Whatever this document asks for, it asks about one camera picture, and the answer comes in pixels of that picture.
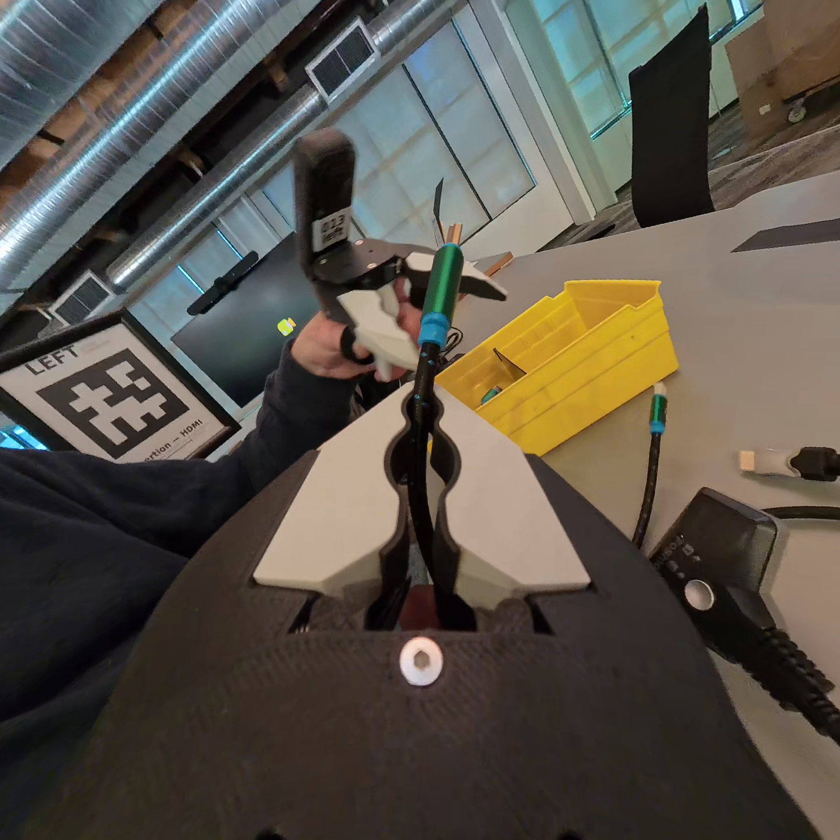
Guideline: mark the person's left hand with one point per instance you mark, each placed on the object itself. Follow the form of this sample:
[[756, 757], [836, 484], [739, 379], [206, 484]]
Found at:
[[318, 348]]

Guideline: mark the dark chair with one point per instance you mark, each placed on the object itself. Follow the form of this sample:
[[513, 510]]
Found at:
[[669, 131]]

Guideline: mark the small tilted board stand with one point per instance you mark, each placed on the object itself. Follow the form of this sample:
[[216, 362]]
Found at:
[[453, 233]]

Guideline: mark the person's left forearm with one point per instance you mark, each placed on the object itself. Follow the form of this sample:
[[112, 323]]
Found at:
[[295, 420]]

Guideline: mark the large black screen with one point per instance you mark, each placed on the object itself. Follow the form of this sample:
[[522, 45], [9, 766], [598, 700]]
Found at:
[[256, 328]]

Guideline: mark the black framed marker sign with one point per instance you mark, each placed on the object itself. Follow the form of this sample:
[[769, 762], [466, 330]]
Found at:
[[111, 400]]

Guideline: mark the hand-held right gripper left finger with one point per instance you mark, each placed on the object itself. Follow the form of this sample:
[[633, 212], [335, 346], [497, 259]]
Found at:
[[328, 518]]

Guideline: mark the cardboard box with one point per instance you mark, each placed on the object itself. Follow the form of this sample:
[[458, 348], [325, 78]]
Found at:
[[787, 65]]

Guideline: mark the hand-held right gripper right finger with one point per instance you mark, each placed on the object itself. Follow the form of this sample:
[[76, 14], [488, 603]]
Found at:
[[512, 525]]

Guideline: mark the yellow plastic bin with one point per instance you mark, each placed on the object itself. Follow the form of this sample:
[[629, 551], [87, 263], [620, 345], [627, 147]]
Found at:
[[577, 367]]

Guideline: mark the black HDMI switch box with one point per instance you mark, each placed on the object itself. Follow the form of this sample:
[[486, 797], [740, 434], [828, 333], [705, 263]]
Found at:
[[715, 544]]

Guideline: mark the black camera bar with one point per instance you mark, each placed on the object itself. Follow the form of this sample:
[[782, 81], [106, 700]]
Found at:
[[223, 282]]

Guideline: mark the person's dark sweater torso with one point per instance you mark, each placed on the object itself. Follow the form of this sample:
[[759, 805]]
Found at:
[[98, 590]]

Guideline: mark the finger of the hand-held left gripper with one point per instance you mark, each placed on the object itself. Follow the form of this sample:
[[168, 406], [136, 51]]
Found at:
[[485, 283]]

